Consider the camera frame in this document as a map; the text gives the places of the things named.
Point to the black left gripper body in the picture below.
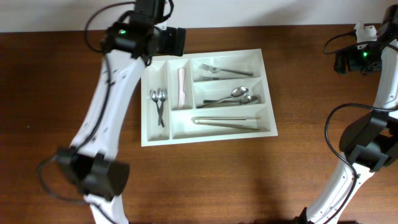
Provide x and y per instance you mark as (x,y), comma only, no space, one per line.
(174,45)

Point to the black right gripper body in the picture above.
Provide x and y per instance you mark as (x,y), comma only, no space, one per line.
(365,58)

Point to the pink and white plastic knife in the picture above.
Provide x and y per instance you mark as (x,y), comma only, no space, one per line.
(181,92)

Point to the metal fork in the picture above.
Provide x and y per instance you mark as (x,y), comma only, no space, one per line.
(203,79)
(213,69)

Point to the small metal spoon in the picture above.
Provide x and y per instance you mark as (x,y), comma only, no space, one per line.
(155,98)
(162,94)

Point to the large metal spoon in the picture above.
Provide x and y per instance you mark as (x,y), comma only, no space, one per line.
(236,94)
(245,100)

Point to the metal chopstick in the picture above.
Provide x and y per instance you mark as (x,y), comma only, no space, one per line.
(224,118)
(226,125)

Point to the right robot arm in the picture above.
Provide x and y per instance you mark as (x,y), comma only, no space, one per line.
(369,143)

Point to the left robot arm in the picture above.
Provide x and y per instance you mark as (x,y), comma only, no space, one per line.
(128,47)

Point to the white plastic cutlery tray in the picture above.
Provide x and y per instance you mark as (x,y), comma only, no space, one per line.
(179,127)

